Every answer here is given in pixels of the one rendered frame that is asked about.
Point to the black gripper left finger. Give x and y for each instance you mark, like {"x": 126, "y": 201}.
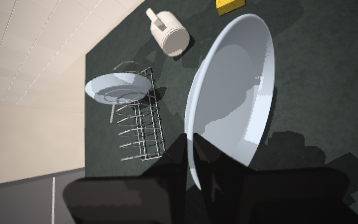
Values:
{"x": 159, "y": 194}

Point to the grey mug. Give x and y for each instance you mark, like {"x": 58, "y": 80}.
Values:
{"x": 172, "y": 37}

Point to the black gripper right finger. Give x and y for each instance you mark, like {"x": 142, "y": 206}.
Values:
{"x": 230, "y": 188}

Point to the white round plate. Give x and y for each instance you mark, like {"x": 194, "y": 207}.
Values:
{"x": 230, "y": 97}
{"x": 107, "y": 88}

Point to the yellow sponge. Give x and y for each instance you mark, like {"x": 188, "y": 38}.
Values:
{"x": 224, "y": 6}

